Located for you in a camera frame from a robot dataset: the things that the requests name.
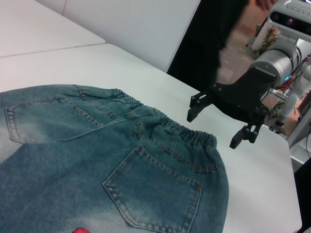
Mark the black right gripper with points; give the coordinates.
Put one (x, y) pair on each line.
(247, 97)

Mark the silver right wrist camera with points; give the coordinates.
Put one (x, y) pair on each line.
(289, 14)

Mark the potted green plant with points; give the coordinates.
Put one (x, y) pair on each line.
(271, 38)

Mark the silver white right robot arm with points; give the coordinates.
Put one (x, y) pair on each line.
(274, 60)

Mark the white metal frame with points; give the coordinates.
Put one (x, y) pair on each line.
(301, 150)

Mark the blue denim shorts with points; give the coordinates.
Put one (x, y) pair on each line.
(97, 157)

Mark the person in black clothes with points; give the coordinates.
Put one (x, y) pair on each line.
(206, 36)

